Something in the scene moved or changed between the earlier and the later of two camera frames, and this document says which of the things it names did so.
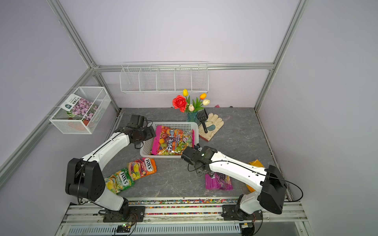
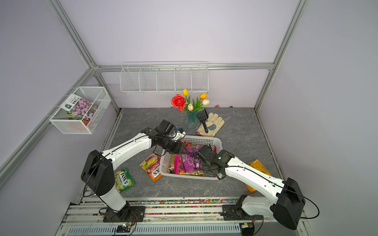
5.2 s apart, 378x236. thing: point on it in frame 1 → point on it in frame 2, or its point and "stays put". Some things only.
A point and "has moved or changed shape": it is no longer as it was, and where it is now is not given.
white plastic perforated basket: x=147 y=151 → x=165 y=161
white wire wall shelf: x=164 y=77 stays put
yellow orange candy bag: x=257 y=163 stays put
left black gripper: x=150 y=133 → x=177 y=148
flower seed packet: x=83 y=108 stays put
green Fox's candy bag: x=118 y=181 stays put
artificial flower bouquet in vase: x=189 y=106 stays put
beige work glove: x=213 y=124 stays put
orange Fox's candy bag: x=140 y=167 has moved or changed shape
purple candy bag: x=218 y=181 has moved or changed shape
